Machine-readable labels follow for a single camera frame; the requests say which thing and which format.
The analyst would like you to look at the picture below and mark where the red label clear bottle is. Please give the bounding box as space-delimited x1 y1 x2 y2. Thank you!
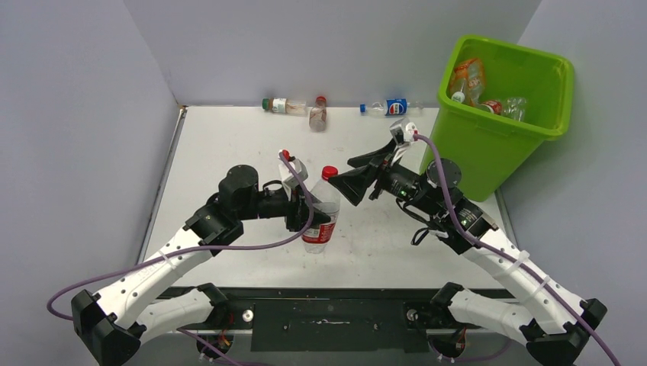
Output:
475 99 503 115

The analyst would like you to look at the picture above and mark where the green plastic bin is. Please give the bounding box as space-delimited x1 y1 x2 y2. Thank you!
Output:
430 34 575 201

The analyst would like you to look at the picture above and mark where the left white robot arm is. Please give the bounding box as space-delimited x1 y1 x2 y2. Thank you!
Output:
71 160 333 365

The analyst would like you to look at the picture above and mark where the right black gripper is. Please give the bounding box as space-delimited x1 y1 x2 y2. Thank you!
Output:
327 138 439 217

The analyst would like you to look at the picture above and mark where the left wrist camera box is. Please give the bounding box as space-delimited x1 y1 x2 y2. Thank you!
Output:
278 149 308 201

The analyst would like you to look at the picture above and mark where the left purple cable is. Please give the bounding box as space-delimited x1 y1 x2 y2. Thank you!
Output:
47 153 315 366

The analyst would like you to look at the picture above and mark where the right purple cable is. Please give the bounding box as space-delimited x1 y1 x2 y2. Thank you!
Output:
413 132 622 366

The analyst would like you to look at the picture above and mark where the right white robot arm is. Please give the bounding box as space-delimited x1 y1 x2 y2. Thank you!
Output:
330 142 607 365

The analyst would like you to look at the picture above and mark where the orange bottle white cap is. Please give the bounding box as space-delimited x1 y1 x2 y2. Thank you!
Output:
448 58 487 106

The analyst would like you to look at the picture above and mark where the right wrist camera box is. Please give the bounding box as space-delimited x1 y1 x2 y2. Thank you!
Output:
389 117 418 164

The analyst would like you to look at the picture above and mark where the green cap brown bottle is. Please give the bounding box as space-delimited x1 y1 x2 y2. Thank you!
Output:
262 98 307 115

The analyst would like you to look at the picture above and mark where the red blue label bottle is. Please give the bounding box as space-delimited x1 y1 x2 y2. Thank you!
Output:
301 165 341 254

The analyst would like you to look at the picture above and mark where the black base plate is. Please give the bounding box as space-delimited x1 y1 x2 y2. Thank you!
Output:
166 287 481 354

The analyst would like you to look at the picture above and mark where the far pepsi bottle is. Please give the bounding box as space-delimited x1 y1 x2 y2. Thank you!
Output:
359 98 424 117

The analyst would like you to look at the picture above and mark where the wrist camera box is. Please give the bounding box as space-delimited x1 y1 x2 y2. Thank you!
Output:
389 117 418 164
278 149 308 201

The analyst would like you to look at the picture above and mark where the blue label water bottle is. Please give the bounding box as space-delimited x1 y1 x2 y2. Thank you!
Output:
501 97 527 122

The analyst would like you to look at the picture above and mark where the purple cable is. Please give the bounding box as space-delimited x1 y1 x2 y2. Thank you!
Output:
47 153 315 366
413 132 622 366

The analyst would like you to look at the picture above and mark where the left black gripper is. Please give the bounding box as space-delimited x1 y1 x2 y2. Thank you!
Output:
237 181 330 232

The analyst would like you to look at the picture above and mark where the red cap small bottle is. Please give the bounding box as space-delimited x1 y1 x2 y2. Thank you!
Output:
308 96 327 133

